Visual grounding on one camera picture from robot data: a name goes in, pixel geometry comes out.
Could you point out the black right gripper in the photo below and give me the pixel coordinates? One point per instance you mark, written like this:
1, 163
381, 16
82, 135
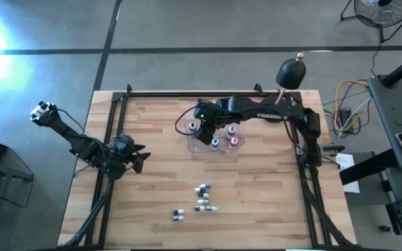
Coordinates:
208, 113

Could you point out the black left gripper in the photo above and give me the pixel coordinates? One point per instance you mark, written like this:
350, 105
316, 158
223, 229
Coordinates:
122, 157

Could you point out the large blue food coloring bottle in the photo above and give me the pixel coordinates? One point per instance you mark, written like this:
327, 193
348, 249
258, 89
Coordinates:
215, 143

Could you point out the large purple food coloring bottle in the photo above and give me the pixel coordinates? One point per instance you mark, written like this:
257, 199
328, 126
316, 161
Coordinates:
231, 131

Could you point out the large pink food coloring bottle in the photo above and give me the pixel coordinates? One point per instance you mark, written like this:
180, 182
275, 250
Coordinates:
234, 141

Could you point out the small black food coloring bottle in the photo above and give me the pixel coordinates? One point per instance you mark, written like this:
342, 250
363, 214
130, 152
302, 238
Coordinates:
177, 218
177, 211

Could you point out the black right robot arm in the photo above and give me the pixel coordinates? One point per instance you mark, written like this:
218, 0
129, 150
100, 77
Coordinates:
271, 109

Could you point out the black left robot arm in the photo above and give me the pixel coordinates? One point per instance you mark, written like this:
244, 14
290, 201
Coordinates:
68, 132

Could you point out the clear plastic bin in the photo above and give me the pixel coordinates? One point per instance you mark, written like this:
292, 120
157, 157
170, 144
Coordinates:
201, 150

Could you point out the black desk lamp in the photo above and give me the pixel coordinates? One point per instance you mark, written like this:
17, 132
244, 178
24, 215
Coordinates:
290, 73

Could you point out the dark side stand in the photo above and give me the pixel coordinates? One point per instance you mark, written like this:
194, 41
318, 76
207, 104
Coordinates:
12, 174

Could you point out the black power strip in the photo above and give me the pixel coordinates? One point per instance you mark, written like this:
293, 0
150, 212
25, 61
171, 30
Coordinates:
344, 115

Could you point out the white paper sheet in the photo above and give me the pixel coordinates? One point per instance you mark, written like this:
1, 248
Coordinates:
351, 181

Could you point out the black metal beam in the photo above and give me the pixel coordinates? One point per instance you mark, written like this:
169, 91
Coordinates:
368, 167

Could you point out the dark grey side desk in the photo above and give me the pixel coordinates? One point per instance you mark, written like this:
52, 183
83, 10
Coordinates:
393, 111

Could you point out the small black caster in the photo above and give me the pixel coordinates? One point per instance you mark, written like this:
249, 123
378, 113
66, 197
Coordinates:
385, 229

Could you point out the black floor fan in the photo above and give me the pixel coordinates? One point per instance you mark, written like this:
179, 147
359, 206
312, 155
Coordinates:
396, 17

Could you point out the black aluminium table frame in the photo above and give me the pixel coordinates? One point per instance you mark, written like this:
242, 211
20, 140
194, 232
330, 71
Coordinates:
159, 94

